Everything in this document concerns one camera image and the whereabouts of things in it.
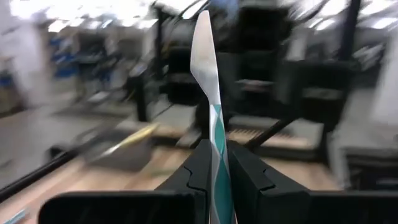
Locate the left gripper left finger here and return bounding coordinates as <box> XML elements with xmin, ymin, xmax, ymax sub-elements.
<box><xmin>39</xmin><ymin>139</ymin><xmax>213</xmax><ymax>224</ymax></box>

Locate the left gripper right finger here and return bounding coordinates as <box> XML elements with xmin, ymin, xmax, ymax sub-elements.
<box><xmin>228</xmin><ymin>141</ymin><xmax>398</xmax><ymax>224</ymax></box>

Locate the cream handled table knife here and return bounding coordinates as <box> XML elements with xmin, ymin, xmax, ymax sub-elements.
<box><xmin>101</xmin><ymin>123</ymin><xmax>160</xmax><ymax>156</ymax></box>

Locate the teal patterned table knife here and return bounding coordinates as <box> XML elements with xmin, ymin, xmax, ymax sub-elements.
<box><xmin>189</xmin><ymin>9</ymin><xmax>239</xmax><ymax>224</ymax></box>
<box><xmin>2</xmin><ymin>208</ymin><xmax>27</xmax><ymax>224</ymax></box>

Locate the grey plastic bin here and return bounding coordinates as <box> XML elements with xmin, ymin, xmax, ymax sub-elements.
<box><xmin>82</xmin><ymin>129</ymin><xmax>156</xmax><ymax>172</ymax></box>

